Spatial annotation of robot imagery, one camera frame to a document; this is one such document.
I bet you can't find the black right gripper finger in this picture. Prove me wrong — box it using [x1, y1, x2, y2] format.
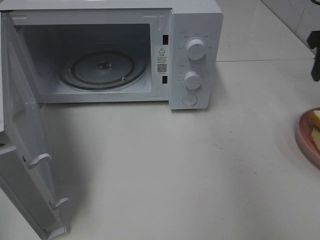
[311, 48, 320, 82]
[307, 30, 320, 50]

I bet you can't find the toast bread sandwich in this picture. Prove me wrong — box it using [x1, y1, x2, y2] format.
[310, 110, 320, 152]

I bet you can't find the pink round plate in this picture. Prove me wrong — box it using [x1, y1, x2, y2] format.
[295, 107, 320, 169]

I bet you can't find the white round knob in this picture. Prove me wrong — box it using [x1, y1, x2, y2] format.
[183, 71, 202, 90]
[185, 37, 207, 61]

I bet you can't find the round white door button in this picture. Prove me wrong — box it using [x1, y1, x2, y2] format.
[182, 94, 198, 107]

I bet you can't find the white warning label sticker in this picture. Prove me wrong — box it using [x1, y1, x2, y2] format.
[155, 45, 170, 75]

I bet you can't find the glass microwave turntable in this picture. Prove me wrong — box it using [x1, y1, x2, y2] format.
[57, 50, 149, 91]

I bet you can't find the white microwave oven body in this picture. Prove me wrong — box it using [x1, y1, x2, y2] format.
[0, 0, 223, 110]

